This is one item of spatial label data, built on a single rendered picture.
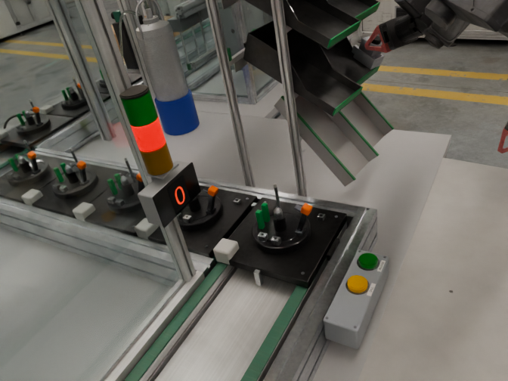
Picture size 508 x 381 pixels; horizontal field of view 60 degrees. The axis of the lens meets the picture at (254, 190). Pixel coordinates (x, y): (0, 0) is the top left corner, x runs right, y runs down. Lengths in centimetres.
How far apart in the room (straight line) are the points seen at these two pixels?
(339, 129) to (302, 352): 64
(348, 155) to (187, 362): 66
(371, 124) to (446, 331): 63
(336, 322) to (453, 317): 27
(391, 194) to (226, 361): 70
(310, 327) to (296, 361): 8
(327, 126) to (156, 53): 81
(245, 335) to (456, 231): 61
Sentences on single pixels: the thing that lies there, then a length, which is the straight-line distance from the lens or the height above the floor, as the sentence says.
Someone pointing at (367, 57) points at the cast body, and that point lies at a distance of 122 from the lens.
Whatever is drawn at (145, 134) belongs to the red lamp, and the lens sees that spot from 78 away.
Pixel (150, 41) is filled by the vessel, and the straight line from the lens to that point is 176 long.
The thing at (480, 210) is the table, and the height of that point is 86.
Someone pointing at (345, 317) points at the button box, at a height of 96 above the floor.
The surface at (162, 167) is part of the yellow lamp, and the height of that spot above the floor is 127.
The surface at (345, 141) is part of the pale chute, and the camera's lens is 123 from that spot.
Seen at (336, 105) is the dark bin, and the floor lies 120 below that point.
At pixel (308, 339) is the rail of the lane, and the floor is 96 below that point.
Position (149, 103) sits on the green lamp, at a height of 139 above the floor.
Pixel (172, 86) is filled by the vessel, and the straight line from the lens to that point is 181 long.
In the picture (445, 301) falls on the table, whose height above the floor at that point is 86.
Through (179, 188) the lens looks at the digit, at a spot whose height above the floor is 122.
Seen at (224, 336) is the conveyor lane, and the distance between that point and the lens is 96.
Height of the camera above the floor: 166
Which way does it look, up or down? 34 degrees down
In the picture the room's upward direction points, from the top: 12 degrees counter-clockwise
